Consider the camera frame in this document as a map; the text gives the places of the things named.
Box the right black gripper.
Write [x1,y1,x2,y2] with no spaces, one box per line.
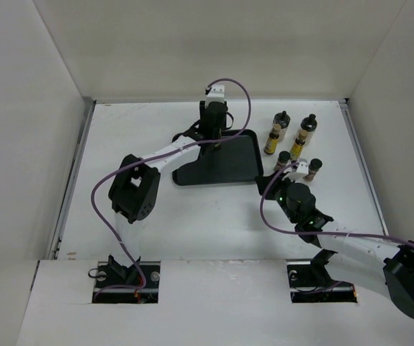
[254,170,299,224]

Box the small spice jar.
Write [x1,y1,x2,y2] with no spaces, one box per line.
[303,158,323,182]
[274,151,291,172]

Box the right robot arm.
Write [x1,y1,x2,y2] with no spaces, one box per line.
[255,172,414,319]

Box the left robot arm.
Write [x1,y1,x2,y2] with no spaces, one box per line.
[108,99,228,288]

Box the black plastic tray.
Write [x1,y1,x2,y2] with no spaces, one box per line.
[172,129,264,187]

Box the left yellow-label brown bottle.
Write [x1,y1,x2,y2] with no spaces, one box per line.
[264,124,281,155]

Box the yellow-label brown bottle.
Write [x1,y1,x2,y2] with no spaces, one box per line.
[289,130,307,162]
[264,124,281,155]

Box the right yellow-label brown bottle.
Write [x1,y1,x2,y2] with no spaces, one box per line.
[289,130,307,162]

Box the left black-cap grinder bottle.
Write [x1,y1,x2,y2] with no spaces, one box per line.
[273,110,291,142]

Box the black-cap grinder bottle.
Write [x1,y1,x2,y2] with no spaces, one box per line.
[300,114,318,146]
[273,110,291,142]

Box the right black-cap grinder bottle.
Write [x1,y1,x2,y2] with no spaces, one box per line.
[300,114,318,146]

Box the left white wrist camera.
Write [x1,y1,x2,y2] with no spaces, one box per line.
[204,84,225,107]

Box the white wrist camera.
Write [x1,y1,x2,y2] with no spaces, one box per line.
[204,84,225,107]
[289,159,309,182]

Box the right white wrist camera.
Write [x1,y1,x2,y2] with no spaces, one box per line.
[289,159,309,182]

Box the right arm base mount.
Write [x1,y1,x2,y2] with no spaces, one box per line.
[287,250,357,303]

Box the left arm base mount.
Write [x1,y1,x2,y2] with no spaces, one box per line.
[87,255,161,304]

